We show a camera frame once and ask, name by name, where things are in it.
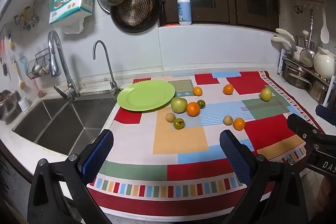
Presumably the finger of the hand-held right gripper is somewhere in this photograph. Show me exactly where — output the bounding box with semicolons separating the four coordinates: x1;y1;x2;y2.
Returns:
287;113;336;143
315;104;336;123

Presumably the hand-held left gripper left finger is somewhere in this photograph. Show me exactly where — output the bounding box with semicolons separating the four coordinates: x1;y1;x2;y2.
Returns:
28;129;114;224

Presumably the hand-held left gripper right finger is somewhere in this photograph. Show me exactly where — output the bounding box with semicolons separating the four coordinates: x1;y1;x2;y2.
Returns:
219;130;309;224

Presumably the yellow-green apple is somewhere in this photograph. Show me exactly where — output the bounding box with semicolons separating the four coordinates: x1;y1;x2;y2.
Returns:
260;87;273;102

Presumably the large green apple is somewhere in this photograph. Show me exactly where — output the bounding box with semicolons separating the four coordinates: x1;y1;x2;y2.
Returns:
171;97;188;113

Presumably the green plate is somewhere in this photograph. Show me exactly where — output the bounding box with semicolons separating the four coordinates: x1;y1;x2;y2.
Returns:
117;80;176;112

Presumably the person's right hand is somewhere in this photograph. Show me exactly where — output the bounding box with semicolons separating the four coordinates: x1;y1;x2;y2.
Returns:
316;176;336;217

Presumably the stainless steel pot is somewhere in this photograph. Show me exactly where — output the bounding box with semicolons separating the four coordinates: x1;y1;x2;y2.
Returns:
282;58;313;90
308;77;332;105

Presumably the stainless steel sink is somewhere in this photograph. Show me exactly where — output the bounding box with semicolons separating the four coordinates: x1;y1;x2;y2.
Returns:
12;97;117;156

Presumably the metal spatula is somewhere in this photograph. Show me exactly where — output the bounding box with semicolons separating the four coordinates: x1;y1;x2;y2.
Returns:
299;40;315;67

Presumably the colourful patchwork table mat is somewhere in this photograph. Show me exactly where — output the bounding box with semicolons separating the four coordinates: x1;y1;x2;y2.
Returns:
87;70;326;217

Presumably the thin gooseneck faucet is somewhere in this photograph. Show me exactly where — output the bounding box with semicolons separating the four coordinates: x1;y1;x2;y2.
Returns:
93;40;120;95

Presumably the white rice paddle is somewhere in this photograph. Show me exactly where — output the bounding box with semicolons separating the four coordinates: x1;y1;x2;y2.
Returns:
320;7;330;44

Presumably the small white cup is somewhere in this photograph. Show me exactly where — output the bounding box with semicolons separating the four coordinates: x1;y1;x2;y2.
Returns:
18;97;31;112

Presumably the large chrome faucet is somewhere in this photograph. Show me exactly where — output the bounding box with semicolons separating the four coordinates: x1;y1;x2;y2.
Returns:
47;30;80;101

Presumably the teal tissue pack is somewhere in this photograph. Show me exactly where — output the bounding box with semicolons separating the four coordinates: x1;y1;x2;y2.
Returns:
49;0;95;34

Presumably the white pump bottle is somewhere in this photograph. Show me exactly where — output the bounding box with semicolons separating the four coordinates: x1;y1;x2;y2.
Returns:
177;0;192;26

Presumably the white dish rack bracket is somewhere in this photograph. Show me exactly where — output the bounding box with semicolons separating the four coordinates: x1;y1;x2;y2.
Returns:
278;48;287;75

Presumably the white-handled knife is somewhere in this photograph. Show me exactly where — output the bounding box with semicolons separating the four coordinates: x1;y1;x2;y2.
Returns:
272;36;293;50
276;28;296;42

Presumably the black wire basket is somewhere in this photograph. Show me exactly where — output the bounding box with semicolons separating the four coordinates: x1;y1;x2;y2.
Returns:
26;48;53;80

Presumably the long-handled scrub brush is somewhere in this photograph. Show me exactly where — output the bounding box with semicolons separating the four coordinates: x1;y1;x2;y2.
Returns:
14;61;27;89

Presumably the yellow wall hook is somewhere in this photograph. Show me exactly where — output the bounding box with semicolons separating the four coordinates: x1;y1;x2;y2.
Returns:
14;7;40;31

